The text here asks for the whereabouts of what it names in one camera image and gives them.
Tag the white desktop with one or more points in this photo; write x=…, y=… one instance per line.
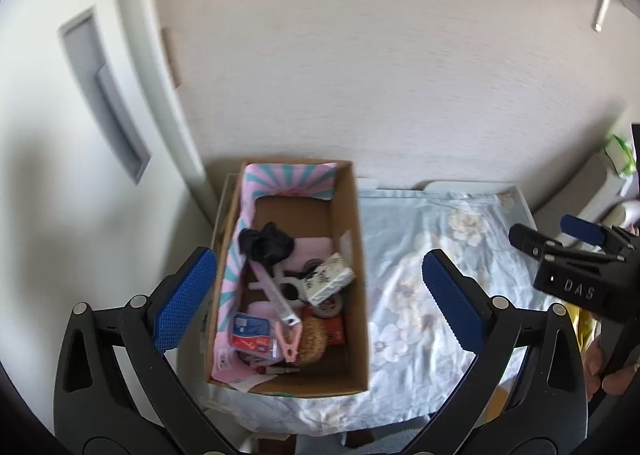
x=526, y=207

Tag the white plastic clip tool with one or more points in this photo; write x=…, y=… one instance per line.
x=285, y=285

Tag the clear dental floss pick box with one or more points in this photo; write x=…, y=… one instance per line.
x=252, y=335

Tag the grey chair back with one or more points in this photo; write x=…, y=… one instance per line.
x=575, y=195

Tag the pink clothespin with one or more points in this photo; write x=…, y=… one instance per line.
x=289, y=342

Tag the white red lipstick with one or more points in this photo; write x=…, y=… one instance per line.
x=280, y=370

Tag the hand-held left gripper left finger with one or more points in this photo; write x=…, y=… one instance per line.
x=185, y=300

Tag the grey tape roll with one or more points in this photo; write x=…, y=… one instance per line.
x=330, y=307

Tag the red snack packet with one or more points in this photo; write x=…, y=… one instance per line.
x=336, y=330

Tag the brown fluffy puff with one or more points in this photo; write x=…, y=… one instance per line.
x=314, y=342

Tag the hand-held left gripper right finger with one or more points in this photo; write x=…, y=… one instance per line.
x=452, y=300

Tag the white door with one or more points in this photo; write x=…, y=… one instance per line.
x=40, y=185

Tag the long pink box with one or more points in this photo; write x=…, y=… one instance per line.
x=280, y=300

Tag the green tissue pack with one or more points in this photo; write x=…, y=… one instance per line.
x=620, y=155

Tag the white plastic container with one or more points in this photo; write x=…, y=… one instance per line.
x=627, y=212

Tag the cardboard box pink striped flaps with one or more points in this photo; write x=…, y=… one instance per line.
x=355, y=235

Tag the black hair scrunchie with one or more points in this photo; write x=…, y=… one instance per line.
x=265, y=242

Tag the white angled shelf bracket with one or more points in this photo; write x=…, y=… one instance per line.
x=602, y=10

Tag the pale blue floral cloth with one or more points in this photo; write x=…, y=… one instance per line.
x=400, y=245

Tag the white leaf print box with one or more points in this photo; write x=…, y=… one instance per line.
x=330, y=277

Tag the person's right hand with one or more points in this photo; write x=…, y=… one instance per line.
x=620, y=380

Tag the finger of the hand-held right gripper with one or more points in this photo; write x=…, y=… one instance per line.
x=530, y=242
x=585, y=230

